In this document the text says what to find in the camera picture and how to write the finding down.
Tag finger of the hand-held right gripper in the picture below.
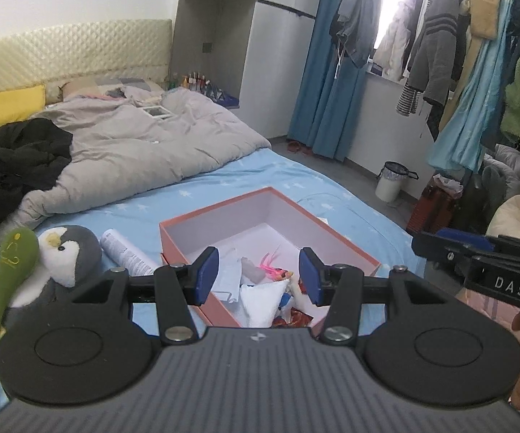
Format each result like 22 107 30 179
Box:
411 232 474 276
436 228 498 250

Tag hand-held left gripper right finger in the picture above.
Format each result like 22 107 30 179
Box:
298 247 445 344

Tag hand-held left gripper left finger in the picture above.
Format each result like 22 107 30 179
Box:
71 246 220 347

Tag blue white plastic packet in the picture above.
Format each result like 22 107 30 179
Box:
212 247 265 305

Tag pink feather toy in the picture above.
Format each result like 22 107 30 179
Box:
260 244 290 280

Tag orange cardboard box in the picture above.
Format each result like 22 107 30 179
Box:
158 186 380 339

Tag grey penguin plush toy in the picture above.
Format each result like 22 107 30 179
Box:
0 226 104 321

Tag long green plush toy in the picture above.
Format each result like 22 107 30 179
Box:
0 228 40 420

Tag pink plaid cloth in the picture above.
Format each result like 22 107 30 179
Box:
454 286 520 339

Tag red brown bag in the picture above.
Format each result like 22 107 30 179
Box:
407 174 464 235

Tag grey puffer jacket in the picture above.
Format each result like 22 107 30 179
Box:
479 144 520 204

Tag white spray can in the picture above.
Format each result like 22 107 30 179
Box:
100 229 161 278

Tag white trash can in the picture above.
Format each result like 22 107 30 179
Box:
374 161 419 204

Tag blue star bedsheet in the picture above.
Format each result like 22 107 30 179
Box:
0 146 416 416

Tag hanging light blue dress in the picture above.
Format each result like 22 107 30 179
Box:
426 0 520 173

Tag grey duvet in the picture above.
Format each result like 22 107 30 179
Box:
0 87 273 253

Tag black white striped shirt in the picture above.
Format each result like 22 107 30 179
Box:
396 85 423 117

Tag blue curtain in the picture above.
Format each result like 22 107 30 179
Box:
287 0 380 163

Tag white flat box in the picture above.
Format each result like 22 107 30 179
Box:
138 105 173 121

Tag blue pouch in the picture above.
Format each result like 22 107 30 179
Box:
206 85 241 110

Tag row of small bottles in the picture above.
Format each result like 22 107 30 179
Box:
170 71 211 92

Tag hanging grey striped cardigan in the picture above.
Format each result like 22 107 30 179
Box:
407 0 471 109

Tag hanging white jacket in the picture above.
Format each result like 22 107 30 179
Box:
373 0 437 83

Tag grey white wardrobe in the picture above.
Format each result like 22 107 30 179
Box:
167 0 328 140

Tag patterned pillow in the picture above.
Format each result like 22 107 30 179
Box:
59 76 165 102

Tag black jacket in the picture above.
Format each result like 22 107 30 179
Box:
0 118 73 255

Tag hanging beige garment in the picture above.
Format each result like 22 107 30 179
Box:
468 0 507 39

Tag hanging denim clothes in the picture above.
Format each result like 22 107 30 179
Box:
330 0 389 69

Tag yellow pillow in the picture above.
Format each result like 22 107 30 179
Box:
0 83 46 138

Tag cream quilted headboard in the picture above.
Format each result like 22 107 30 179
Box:
0 19 173 100

